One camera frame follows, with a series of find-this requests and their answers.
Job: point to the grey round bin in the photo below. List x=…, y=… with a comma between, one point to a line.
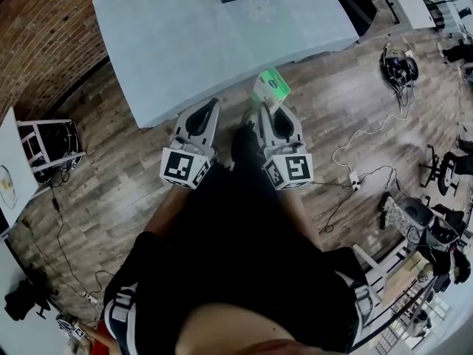
x=417, y=211

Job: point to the person's right forearm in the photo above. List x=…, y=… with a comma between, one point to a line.
x=301, y=216

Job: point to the white side table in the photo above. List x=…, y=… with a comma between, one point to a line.
x=16, y=154

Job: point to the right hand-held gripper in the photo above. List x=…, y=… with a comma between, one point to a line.
x=292, y=170

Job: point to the person's left forearm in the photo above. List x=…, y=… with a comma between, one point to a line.
x=170, y=209

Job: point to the white wooden bench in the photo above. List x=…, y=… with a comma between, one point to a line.
x=377, y=268

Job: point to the round glass plate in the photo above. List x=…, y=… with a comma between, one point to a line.
x=5, y=187

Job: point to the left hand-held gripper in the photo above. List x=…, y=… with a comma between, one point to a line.
x=181, y=166

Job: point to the white wooden stool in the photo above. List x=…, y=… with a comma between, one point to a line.
x=44, y=150

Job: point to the person's white shoe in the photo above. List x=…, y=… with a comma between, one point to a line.
x=250, y=116

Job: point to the black swivel chair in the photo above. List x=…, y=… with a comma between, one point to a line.
x=27, y=298

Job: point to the person's black clothing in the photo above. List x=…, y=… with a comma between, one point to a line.
x=236, y=242

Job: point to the green white box of bandages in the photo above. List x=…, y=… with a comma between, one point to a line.
x=271, y=87

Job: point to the black office chair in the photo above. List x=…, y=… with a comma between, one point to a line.
x=445, y=170

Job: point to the small white power strip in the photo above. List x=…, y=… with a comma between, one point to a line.
x=90, y=298

